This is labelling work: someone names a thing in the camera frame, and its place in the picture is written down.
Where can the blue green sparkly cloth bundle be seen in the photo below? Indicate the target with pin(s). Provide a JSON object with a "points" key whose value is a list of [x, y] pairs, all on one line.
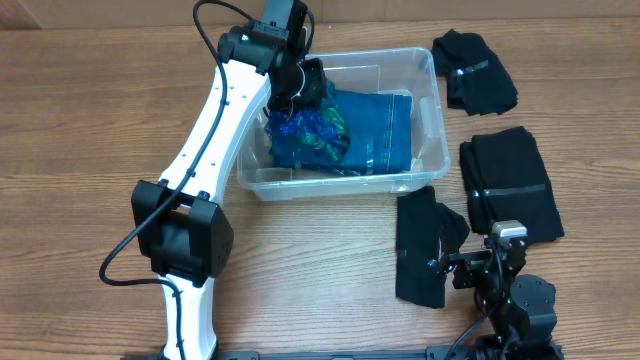
{"points": [[320, 133]]}

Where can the blue denim jeans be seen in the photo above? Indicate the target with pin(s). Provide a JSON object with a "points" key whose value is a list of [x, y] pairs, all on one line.
{"points": [[380, 130]]}

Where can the small black cloth top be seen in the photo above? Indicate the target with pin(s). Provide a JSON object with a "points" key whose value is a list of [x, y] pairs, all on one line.
{"points": [[477, 81]]}

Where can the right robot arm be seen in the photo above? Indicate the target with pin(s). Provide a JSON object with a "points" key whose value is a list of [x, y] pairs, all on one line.
{"points": [[518, 315]]}

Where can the clear plastic storage bin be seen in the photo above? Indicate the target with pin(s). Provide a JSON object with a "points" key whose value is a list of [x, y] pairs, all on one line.
{"points": [[397, 72]]}

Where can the large black cloth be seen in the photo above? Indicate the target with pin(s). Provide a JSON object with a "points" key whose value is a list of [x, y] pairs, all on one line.
{"points": [[505, 179]]}

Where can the black cloth near bin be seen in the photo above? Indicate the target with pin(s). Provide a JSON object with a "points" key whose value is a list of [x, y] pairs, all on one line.
{"points": [[420, 218]]}

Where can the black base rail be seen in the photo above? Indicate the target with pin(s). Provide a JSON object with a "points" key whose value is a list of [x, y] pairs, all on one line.
{"points": [[325, 356]]}

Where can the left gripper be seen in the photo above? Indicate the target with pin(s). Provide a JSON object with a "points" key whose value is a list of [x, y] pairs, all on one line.
{"points": [[310, 82]]}

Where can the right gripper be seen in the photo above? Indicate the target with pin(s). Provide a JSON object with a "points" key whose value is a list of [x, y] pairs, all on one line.
{"points": [[469, 262]]}

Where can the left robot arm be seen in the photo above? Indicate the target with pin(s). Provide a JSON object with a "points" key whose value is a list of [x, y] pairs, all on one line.
{"points": [[261, 67]]}

